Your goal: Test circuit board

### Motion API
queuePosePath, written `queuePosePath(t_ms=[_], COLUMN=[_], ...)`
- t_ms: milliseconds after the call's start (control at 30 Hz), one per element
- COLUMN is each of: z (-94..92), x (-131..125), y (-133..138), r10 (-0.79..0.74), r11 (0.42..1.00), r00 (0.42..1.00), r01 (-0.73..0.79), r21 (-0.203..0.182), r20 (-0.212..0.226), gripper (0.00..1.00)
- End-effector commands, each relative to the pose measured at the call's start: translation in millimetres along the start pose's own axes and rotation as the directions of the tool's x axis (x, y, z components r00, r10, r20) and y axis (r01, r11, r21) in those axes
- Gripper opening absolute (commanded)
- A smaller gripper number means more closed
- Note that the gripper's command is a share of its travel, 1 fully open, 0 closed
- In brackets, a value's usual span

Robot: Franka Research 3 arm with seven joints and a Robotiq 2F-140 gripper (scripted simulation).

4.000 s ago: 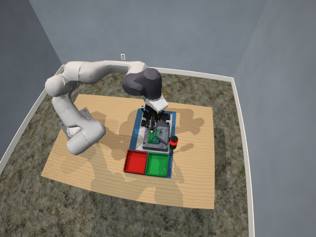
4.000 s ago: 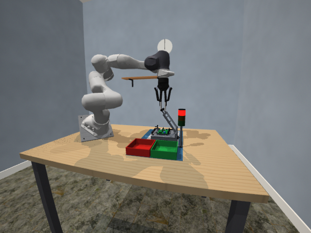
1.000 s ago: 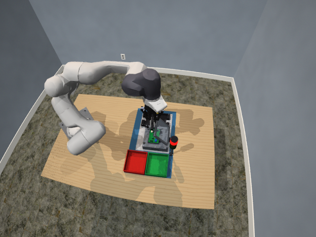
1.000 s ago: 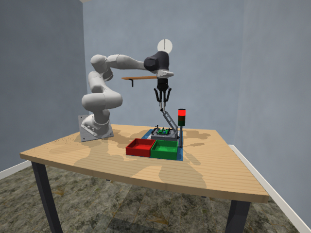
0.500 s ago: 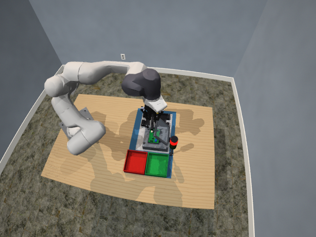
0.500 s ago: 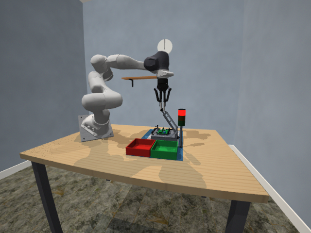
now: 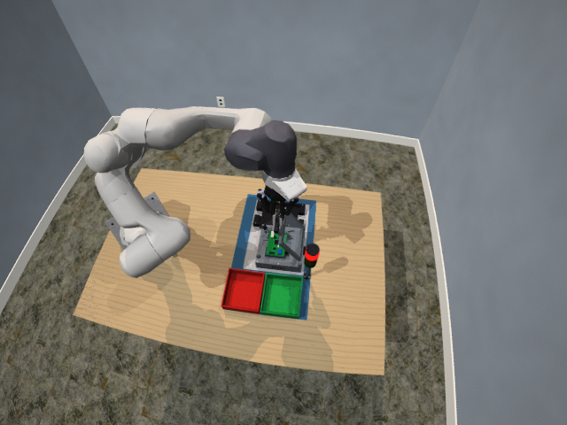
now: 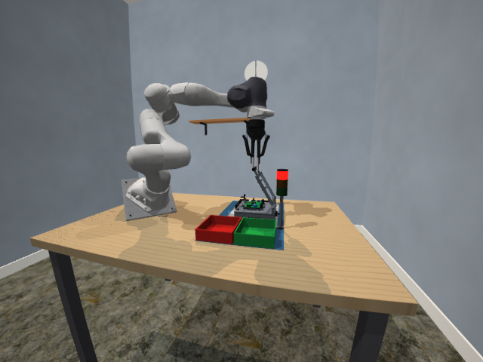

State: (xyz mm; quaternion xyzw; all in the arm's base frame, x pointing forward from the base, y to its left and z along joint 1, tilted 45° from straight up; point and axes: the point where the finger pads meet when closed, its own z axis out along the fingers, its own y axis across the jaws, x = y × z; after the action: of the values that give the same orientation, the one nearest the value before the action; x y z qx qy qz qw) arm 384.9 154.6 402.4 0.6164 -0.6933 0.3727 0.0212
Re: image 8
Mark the green circuit board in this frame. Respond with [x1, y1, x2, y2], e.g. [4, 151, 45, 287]
[244, 199, 262, 208]

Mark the green bin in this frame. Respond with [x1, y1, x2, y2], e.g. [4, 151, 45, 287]
[234, 217, 276, 249]

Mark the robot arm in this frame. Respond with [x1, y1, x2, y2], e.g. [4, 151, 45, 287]
[125, 76, 274, 213]

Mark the red open-top bin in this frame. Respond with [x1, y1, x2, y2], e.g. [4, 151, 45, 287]
[195, 215, 242, 244]

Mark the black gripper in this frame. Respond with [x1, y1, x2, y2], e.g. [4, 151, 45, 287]
[242, 119, 270, 172]

